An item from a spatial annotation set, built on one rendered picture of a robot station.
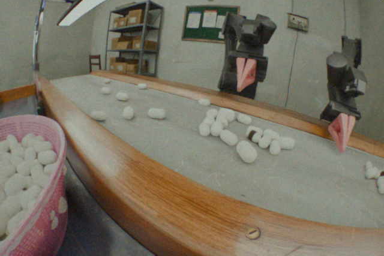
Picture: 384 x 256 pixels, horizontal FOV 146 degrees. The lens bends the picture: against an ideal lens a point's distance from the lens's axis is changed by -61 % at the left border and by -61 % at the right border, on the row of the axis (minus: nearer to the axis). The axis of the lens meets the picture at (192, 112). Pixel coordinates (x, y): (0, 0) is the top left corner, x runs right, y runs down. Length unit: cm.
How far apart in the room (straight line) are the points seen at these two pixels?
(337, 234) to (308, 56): 235
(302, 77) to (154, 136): 227
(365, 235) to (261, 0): 254
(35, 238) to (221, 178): 19
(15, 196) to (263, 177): 29
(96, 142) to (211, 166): 14
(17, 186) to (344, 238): 31
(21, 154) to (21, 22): 433
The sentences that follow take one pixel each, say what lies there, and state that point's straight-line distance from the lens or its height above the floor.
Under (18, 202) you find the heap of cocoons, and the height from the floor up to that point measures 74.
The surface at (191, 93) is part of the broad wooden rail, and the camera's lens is 47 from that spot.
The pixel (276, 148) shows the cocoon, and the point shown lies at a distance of 24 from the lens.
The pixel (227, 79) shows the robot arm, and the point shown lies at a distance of 64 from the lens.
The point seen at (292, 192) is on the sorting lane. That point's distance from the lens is 20.
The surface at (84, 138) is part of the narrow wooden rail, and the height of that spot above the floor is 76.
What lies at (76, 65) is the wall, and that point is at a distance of 477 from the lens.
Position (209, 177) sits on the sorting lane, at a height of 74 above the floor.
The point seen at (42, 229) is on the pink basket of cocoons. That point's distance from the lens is 16.
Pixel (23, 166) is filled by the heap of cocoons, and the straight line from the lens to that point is 23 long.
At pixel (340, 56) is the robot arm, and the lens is 44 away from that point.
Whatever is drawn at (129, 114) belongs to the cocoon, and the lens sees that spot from 28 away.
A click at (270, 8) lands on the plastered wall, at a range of 249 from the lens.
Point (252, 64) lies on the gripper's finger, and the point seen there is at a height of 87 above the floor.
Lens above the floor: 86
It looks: 20 degrees down
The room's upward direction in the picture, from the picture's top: 7 degrees clockwise
